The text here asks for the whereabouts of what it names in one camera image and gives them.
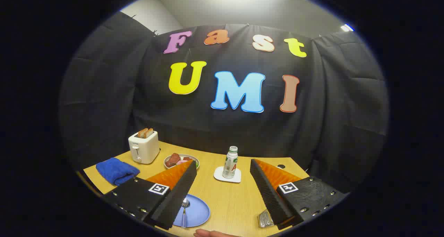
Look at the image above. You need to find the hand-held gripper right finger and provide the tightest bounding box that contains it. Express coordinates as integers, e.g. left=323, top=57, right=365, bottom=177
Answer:
left=250, top=159, right=348, bottom=230

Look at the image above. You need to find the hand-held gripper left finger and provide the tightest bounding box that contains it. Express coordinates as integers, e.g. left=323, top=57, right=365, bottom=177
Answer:
left=102, top=160, right=197, bottom=230

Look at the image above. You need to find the checked handle spoon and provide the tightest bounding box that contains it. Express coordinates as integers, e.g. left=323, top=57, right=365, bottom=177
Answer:
left=181, top=198, right=190, bottom=228

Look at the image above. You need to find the blue round plate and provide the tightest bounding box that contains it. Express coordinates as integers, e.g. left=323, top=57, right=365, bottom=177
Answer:
left=172, top=194, right=211, bottom=228

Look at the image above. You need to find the grey food plate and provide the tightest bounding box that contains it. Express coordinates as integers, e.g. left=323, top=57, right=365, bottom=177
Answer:
left=164, top=154, right=200, bottom=170

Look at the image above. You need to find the white square coaster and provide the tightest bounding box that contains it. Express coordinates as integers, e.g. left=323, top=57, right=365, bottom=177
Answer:
left=213, top=166, right=242, bottom=184

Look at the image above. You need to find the white drink bottle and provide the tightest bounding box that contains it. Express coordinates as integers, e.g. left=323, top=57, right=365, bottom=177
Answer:
left=222, top=146, right=239, bottom=179

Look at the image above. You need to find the white toaster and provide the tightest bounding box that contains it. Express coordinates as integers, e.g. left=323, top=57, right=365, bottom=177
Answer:
left=128, top=130, right=160, bottom=164

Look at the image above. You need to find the blue folded towel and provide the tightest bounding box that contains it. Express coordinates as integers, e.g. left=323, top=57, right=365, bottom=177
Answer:
left=96, top=157, right=140, bottom=186

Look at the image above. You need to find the metal wire basket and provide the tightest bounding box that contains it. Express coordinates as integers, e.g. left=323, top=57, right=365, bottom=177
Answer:
left=257, top=209, right=274, bottom=229

